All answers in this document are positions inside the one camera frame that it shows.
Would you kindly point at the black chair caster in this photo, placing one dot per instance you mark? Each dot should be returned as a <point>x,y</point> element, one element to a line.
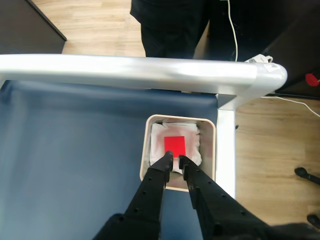
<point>314,221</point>
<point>303,173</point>

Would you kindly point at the red cube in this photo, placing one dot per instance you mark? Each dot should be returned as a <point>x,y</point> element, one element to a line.
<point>175,145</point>

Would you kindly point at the white tissue paper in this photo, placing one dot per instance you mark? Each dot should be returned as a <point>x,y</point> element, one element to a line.
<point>192,140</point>

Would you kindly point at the beige box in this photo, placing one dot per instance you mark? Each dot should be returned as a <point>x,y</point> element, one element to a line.
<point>208,150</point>

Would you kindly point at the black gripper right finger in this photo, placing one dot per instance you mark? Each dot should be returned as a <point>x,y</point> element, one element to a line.
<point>212,205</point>

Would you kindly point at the grey blue mat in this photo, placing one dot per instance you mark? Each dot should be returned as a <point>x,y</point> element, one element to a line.
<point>75,150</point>

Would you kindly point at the white metal table frame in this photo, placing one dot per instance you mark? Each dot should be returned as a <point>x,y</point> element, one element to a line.
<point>125,67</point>

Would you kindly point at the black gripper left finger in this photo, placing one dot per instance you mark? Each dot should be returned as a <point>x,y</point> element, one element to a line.
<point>150,190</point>

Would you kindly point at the white power adapter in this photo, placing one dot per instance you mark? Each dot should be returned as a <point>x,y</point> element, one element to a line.
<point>258,59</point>

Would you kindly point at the person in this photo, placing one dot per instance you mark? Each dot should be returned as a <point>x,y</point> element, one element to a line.
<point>170,25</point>

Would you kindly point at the red round object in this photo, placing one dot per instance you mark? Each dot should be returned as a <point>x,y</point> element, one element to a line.
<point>311,80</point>

